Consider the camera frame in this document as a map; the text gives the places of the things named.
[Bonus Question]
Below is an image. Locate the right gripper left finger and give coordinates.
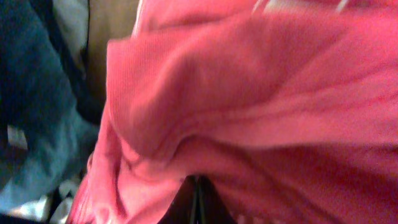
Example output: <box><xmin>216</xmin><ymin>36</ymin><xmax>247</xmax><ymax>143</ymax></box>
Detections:
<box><xmin>158</xmin><ymin>176</ymin><xmax>197</xmax><ymax>224</ymax></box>

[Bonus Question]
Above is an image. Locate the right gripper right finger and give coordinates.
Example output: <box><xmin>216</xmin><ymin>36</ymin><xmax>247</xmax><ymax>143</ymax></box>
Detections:
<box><xmin>197</xmin><ymin>176</ymin><xmax>236</xmax><ymax>224</ymax></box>

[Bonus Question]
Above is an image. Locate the red orange t-shirt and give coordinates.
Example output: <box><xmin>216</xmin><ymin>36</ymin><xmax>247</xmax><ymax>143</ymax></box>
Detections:
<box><xmin>68</xmin><ymin>1</ymin><xmax>397</xmax><ymax>223</ymax></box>

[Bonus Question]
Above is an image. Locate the folded grey t-shirt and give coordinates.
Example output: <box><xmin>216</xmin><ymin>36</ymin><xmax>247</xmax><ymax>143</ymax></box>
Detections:
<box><xmin>0</xmin><ymin>0</ymin><xmax>100</xmax><ymax>224</ymax></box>

